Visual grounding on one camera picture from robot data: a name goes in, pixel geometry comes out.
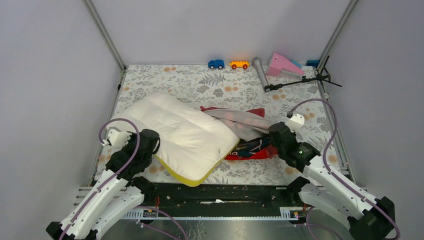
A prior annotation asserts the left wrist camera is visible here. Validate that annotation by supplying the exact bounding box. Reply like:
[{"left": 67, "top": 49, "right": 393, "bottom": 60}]
[{"left": 102, "top": 128, "right": 132, "bottom": 148}]

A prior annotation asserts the orange toy car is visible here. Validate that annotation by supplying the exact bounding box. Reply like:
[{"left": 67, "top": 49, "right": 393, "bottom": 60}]
[{"left": 229, "top": 61, "right": 250, "bottom": 70}]

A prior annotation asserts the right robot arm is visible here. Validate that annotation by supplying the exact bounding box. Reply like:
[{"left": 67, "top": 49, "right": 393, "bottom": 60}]
[{"left": 268, "top": 122, "right": 396, "bottom": 240}]

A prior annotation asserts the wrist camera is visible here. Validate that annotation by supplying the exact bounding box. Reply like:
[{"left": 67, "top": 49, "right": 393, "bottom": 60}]
[
  {"left": 102, "top": 128, "right": 132, "bottom": 148},
  {"left": 285, "top": 114, "right": 305, "bottom": 133}
]

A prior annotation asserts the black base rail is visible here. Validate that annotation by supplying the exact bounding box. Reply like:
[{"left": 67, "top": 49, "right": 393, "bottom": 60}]
[{"left": 91, "top": 180, "right": 312, "bottom": 220}]

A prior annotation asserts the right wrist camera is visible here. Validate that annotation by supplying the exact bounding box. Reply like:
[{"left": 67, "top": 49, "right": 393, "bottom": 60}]
[{"left": 285, "top": 114, "right": 305, "bottom": 133}]

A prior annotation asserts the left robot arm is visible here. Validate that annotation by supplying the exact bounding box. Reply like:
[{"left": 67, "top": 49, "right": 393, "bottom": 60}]
[{"left": 46, "top": 128, "right": 160, "bottom": 240}]

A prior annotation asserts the black tripod stand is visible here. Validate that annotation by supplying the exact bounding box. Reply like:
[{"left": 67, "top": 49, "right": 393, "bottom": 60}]
[{"left": 263, "top": 55, "right": 342, "bottom": 93}]

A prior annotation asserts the floral tablecloth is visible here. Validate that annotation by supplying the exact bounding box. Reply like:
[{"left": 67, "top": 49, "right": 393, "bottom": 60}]
[{"left": 114, "top": 65, "right": 333, "bottom": 186}]

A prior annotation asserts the light blue block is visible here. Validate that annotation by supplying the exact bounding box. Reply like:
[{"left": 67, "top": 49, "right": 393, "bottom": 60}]
[{"left": 291, "top": 60, "right": 302, "bottom": 68}]

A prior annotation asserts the grey microphone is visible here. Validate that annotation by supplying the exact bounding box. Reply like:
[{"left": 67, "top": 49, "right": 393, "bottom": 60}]
[{"left": 251, "top": 57, "right": 270, "bottom": 92}]

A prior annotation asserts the blue toy car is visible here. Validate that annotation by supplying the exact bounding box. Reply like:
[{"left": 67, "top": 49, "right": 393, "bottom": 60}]
[{"left": 208, "top": 59, "right": 225, "bottom": 70}]

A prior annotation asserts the red printed pillowcase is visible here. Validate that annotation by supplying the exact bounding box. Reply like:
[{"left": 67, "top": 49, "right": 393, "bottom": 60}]
[{"left": 200, "top": 106, "right": 277, "bottom": 161}]

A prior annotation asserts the white pillow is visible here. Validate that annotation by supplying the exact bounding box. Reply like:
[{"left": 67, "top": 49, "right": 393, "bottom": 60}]
[{"left": 108, "top": 92, "right": 240, "bottom": 187}]

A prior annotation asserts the pink wedge block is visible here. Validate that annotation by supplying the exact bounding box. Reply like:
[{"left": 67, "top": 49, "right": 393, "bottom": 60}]
[{"left": 265, "top": 53, "right": 305, "bottom": 79}]

